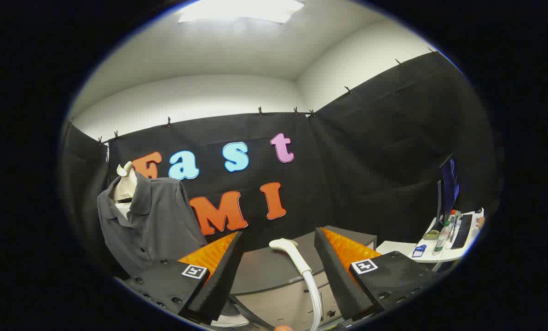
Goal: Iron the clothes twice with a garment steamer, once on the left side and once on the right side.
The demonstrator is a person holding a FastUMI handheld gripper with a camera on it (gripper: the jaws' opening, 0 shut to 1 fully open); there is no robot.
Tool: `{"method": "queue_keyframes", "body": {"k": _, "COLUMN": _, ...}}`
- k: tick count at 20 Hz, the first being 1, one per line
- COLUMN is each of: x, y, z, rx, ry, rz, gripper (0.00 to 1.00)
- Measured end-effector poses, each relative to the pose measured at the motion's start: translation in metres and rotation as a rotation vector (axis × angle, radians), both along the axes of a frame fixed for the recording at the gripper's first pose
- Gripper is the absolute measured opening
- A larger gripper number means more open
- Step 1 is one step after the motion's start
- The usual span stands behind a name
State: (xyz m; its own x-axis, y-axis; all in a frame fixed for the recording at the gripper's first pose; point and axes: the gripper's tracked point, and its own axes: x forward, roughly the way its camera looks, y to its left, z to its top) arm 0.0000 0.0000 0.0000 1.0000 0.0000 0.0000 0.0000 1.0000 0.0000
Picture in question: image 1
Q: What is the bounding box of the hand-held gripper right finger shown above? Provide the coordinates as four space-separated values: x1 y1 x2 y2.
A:
314 227 440 322

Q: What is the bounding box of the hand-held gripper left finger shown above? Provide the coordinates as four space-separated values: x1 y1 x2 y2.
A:
122 231 244 325

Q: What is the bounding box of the white garment steamer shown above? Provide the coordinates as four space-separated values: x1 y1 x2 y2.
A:
269 239 323 331

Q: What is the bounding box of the grey button shirt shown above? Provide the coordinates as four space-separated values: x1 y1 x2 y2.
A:
97 171 208 276

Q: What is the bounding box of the grey cabinet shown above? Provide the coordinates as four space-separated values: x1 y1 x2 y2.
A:
228 225 378 331

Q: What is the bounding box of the white desk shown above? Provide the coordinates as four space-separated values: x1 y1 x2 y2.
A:
410 208 485 263

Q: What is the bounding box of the clear plastic bottle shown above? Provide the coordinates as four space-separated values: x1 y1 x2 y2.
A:
433 209 457 256

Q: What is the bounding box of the black keyboard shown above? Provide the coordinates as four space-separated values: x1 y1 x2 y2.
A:
451 214 473 250

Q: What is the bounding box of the white mannequin torso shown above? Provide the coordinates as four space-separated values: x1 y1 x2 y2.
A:
113 161 138 219

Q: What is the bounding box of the computer monitor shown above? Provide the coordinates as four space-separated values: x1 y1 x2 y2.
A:
436 155 461 223

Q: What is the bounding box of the ceiling light panel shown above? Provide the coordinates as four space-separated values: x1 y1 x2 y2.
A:
177 0 306 24

